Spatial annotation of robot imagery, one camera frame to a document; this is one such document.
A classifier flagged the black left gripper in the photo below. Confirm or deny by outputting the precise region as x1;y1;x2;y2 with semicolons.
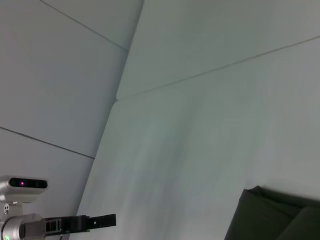
20;213;117;237

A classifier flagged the dark green FREE T-shirt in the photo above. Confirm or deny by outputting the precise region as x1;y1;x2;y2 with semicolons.
223;185;320;240

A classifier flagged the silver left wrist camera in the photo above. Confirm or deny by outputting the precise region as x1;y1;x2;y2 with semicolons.
0;175;49;218

